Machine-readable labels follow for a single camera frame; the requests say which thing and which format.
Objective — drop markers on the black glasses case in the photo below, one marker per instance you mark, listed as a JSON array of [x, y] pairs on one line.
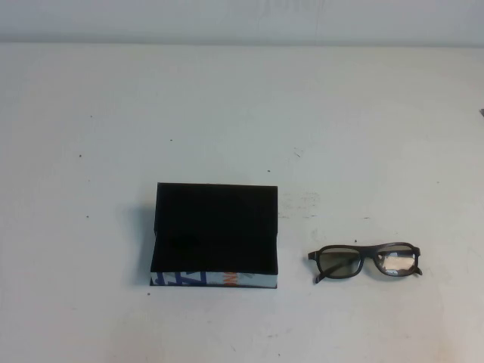
[[215, 227]]

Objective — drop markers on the dark-framed glasses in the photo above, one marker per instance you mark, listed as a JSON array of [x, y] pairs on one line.
[[340, 261]]

